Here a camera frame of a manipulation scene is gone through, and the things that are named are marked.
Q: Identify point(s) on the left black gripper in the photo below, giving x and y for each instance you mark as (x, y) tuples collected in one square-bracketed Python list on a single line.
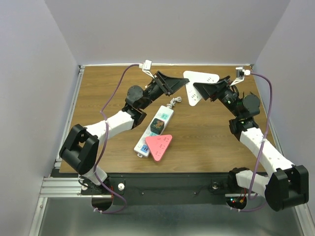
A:
[(170, 84)]

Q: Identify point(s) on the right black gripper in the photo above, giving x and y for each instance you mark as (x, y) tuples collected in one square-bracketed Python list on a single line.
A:
[(214, 90)]

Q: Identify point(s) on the white triangular power socket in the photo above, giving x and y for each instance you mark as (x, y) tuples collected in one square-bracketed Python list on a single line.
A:
[(197, 77)]

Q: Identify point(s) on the white colourful power strip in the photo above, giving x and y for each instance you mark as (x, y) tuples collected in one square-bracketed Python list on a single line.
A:
[(163, 114)]

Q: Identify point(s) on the dark green cube adapter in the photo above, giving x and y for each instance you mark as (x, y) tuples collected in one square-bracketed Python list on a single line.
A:
[(157, 126)]

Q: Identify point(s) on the pink triangular power socket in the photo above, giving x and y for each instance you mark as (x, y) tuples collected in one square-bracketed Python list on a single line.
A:
[(158, 145)]

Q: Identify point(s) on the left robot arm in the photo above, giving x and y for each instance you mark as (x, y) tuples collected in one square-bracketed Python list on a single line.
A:
[(80, 147)]

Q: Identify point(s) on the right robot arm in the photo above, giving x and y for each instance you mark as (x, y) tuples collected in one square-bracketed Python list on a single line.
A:
[(286, 185)]

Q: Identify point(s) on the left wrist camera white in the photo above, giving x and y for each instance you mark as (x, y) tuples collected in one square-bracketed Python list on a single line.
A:
[(146, 68)]

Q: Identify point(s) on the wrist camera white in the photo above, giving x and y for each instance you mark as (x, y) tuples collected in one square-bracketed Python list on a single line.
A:
[(146, 68), (241, 73)]

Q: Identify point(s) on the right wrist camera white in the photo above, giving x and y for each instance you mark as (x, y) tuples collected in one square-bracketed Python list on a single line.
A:
[(241, 73)]

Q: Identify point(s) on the back aluminium rail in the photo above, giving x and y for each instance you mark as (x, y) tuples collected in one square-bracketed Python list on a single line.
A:
[(169, 64)]

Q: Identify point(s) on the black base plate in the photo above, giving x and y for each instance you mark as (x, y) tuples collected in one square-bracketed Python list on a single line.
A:
[(133, 189)]

